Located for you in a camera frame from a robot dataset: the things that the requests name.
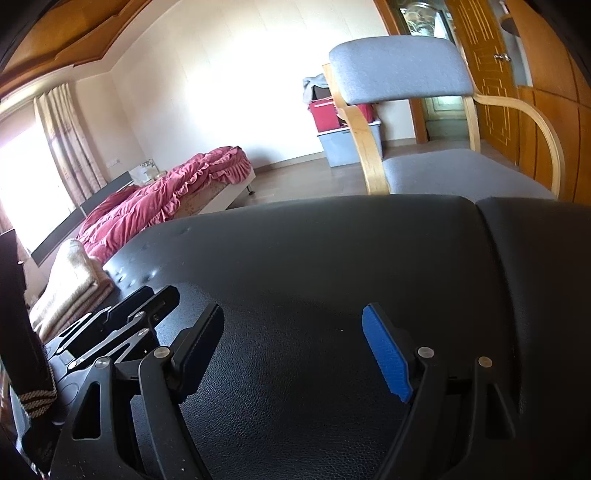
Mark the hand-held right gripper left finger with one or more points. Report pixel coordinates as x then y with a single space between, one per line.
203 344

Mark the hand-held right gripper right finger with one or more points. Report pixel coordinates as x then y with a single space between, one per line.
388 350

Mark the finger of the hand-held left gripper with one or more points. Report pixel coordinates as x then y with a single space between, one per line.
164 300
129 302

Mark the red box with clothes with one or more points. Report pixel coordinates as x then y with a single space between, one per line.
311 85

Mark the pink knit sweater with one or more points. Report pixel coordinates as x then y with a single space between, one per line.
81 309

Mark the bed with pink duvet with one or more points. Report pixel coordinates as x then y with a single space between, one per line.
152 203

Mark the black leather padded bench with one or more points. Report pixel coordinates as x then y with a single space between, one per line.
300 258

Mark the floral white box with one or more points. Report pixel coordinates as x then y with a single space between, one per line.
147 168

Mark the window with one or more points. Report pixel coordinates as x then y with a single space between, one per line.
27 184

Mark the beige patterned curtain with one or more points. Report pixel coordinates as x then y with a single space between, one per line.
64 138

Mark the grey storage bin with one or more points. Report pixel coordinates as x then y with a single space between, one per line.
337 147

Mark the dark box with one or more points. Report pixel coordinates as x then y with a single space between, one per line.
323 93

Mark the wooden door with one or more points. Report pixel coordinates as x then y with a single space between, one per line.
485 92

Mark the grey cushioned wooden armchair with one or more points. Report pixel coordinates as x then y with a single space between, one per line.
392 64

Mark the wooden wardrobe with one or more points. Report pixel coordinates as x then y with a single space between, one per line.
554 92

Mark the white bed frame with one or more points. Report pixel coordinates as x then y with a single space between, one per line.
221 194

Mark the wall socket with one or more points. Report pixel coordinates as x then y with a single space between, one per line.
113 162

